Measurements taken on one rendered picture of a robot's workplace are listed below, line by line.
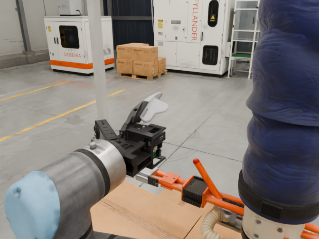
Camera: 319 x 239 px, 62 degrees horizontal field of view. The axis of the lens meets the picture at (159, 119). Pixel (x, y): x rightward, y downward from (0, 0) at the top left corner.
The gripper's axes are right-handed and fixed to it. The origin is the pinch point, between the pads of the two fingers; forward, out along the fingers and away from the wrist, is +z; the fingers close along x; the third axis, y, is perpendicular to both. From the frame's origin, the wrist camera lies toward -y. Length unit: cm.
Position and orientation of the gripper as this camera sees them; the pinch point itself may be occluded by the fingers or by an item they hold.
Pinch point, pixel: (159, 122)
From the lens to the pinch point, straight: 63.6
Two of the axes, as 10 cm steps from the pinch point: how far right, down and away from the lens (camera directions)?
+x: 0.0, -9.3, -3.8
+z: 5.4, -3.2, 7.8
